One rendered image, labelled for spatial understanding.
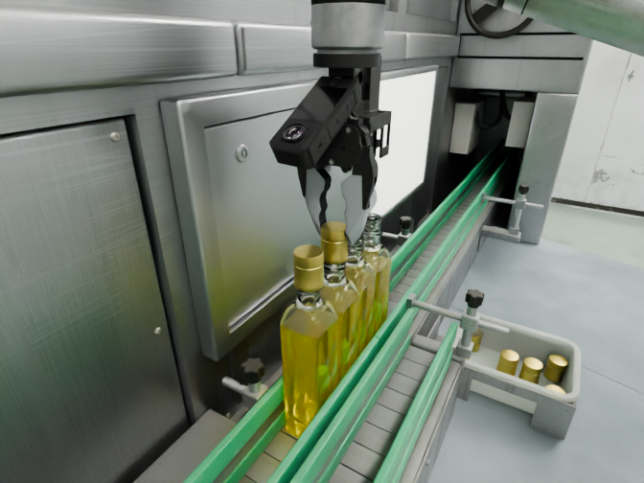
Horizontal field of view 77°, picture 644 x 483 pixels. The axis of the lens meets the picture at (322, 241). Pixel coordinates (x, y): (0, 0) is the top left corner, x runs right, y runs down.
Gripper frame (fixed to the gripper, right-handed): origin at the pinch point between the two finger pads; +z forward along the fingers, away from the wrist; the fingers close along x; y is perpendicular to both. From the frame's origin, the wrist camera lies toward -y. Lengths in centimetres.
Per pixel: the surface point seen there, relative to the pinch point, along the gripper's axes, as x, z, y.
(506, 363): -22, 36, 32
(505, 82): -1, -10, 104
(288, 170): 12.7, -3.9, 8.3
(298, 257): 0.2, 0.1, -7.5
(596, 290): -38, 41, 82
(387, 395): -7.1, 28.2, 5.0
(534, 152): -13, 10, 104
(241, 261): 12.5, 5.9, -3.6
